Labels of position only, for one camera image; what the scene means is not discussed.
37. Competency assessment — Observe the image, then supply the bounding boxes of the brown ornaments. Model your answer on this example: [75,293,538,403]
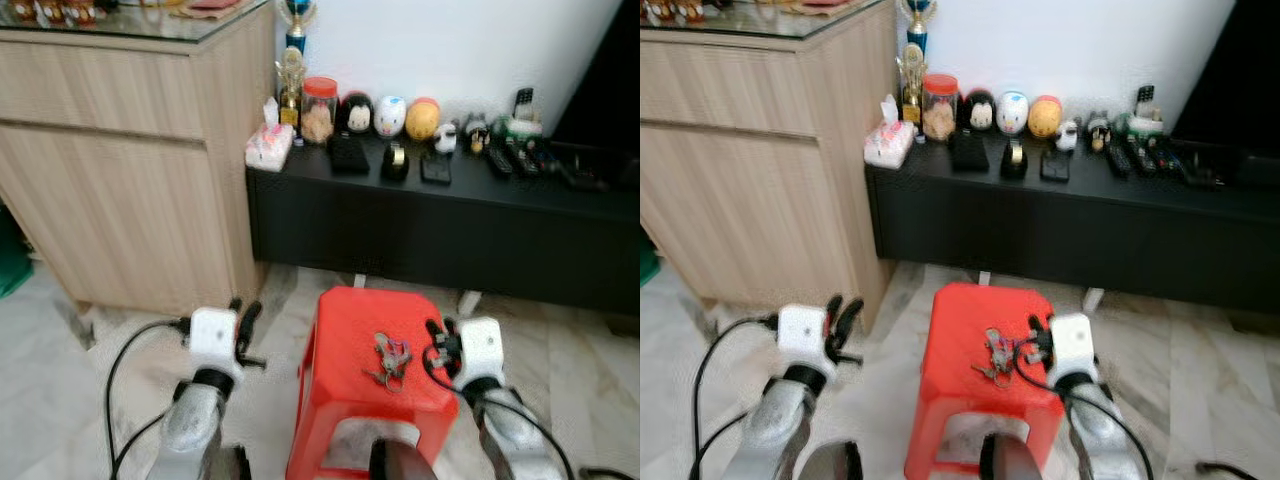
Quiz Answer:
[644,0,717,24]
[8,0,101,27]

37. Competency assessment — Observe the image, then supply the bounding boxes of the robot left leg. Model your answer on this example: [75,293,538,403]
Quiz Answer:
[798,440,865,480]
[215,445,253,480]

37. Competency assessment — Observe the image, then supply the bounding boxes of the black flat pouch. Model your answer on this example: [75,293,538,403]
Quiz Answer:
[328,135,371,176]
[948,130,991,173]

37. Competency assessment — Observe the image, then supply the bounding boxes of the black penguin plush toy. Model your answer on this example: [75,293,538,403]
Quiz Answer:
[338,92,375,137]
[960,88,998,133]

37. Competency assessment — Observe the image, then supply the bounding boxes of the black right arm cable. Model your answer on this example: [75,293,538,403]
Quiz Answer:
[420,343,578,480]
[1012,338,1157,480]

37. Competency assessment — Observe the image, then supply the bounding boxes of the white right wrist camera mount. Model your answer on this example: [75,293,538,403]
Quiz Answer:
[455,317,506,391]
[1045,313,1099,389]

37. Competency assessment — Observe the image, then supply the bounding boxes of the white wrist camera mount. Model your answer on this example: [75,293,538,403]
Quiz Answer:
[188,308,244,383]
[455,317,506,391]
[777,303,833,383]
[1045,313,1099,389]

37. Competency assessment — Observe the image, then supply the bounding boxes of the yellow round plush toy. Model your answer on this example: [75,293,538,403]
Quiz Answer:
[1028,94,1065,139]
[405,97,442,142]

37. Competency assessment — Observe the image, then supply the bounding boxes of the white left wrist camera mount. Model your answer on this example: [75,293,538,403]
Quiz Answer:
[188,308,244,383]
[777,303,833,383]

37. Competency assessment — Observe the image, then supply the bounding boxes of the bunch of keys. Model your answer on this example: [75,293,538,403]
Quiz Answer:
[365,332,413,393]
[974,327,1017,389]

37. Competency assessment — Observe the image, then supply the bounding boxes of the clear jar red lid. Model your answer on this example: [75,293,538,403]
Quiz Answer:
[300,76,339,147]
[921,73,961,143]

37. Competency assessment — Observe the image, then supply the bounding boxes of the black television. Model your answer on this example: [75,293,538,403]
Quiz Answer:
[1170,0,1280,151]
[550,0,641,151]

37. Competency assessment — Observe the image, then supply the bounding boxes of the blue trophy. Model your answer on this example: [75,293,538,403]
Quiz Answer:
[277,0,319,56]
[897,0,939,56]

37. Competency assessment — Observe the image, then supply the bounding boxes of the black tape dispenser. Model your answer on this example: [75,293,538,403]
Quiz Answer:
[380,142,411,184]
[1000,139,1031,181]

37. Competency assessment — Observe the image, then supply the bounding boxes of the pink white tissue pack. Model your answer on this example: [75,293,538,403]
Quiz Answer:
[865,94,917,170]
[245,98,296,173]

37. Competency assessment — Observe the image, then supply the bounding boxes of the white round plush toy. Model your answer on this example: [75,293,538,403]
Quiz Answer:
[996,91,1031,136]
[374,96,408,139]

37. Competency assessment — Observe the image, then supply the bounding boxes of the low black console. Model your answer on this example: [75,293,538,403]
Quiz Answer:
[865,133,1280,317]
[245,135,641,317]

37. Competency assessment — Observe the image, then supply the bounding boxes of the red plastic stool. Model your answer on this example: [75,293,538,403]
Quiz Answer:
[285,286,461,480]
[905,282,1067,480]

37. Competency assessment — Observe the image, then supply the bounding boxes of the light wooden cabinet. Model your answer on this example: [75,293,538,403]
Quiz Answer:
[640,0,898,333]
[0,0,279,317]

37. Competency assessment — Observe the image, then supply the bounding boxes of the small gold trophy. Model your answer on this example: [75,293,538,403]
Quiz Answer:
[276,47,307,129]
[896,45,929,127]

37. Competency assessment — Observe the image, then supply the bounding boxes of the cordless phone on green base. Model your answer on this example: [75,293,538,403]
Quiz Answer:
[1120,85,1167,136]
[500,88,546,139]

